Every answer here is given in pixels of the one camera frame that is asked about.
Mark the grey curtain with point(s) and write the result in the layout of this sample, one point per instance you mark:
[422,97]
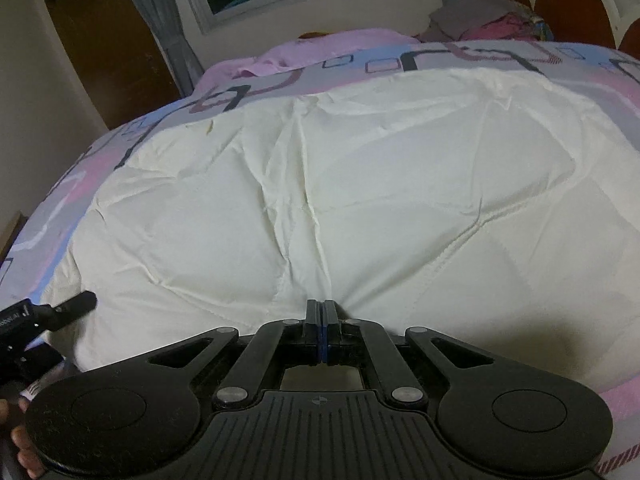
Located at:
[160,25]

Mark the brown wooden door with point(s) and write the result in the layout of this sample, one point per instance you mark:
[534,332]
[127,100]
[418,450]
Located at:
[100,45]

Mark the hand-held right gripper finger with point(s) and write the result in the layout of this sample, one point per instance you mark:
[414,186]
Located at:
[316,332]
[327,332]

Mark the pink pillow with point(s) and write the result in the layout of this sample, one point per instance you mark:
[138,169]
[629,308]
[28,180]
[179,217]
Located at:
[320,52]

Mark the magenta cloth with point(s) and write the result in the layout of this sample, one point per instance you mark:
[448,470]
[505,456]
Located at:
[500,27]

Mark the bed with patterned sheet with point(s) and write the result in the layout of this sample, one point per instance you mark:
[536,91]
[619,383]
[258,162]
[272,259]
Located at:
[65,185]

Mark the white and brown headboard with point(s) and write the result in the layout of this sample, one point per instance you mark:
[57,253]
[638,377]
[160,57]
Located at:
[575,5]

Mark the colourful printed cloth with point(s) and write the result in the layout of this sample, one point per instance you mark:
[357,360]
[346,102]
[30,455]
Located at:
[542,27]

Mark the person's left hand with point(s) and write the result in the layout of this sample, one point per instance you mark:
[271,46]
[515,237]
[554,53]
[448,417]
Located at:
[24,452]

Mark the grey brown cloth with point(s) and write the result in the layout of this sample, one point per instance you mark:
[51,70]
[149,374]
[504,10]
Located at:
[475,12]

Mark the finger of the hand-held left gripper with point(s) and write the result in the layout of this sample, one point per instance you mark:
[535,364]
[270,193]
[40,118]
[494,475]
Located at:
[75,305]

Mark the white puffer jacket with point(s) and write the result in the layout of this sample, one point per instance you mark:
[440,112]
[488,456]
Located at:
[350,180]

